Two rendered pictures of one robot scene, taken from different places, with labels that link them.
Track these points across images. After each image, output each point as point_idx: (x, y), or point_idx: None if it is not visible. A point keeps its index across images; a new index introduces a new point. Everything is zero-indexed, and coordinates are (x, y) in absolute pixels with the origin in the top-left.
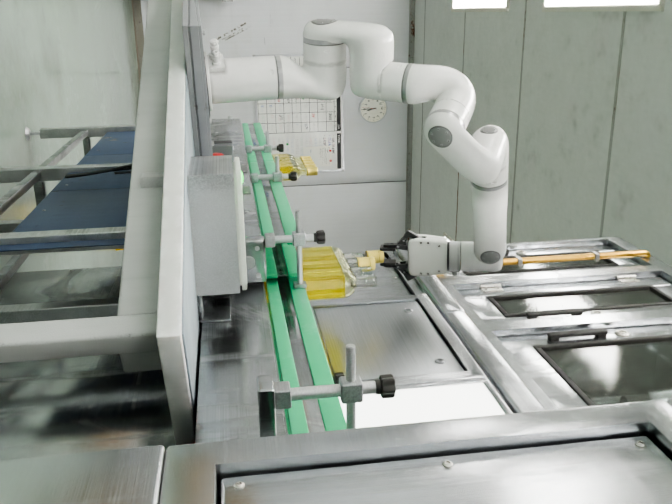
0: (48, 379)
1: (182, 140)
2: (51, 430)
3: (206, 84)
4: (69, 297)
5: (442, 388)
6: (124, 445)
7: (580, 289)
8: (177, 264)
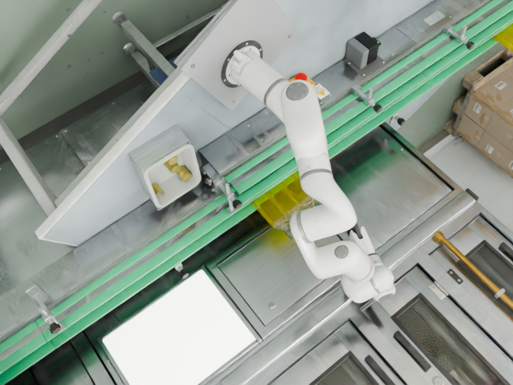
0: None
1: (135, 134)
2: None
3: (203, 87)
4: None
5: (237, 320)
6: None
7: (485, 357)
8: (66, 206)
